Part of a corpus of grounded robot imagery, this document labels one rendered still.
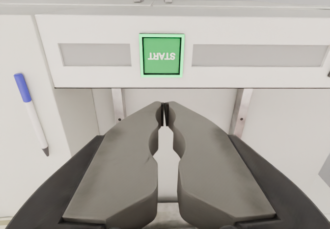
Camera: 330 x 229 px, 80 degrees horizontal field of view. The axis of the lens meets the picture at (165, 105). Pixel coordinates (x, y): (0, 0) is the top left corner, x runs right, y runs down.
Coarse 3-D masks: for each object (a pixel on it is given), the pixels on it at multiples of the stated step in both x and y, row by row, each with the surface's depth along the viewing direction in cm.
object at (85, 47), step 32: (64, 32) 24; (96, 32) 24; (128, 32) 24; (160, 32) 24; (192, 32) 25; (224, 32) 25; (256, 32) 25; (288, 32) 25; (320, 32) 25; (64, 64) 26; (96, 64) 27; (128, 64) 27; (192, 64) 27; (224, 64) 27; (256, 64) 27; (288, 64) 27; (320, 64) 27
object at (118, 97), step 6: (114, 90) 40; (120, 90) 40; (114, 96) 41; (120, 96) 41; (114, 102) 41; (120, 102) 41; (114, 108) 42; (120, 108) 42; (114, 114) 43; (120, 114) 43; (120, 120) 43
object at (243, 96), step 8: (240, 96) 42; (248, 96) 41; (240, 104) 42; (248, 104) 42; (240, 112) 43; (232, 120) 47; (240, 120) 44; (232, 128) 47; (240, 128) 46; (240, 136) 47
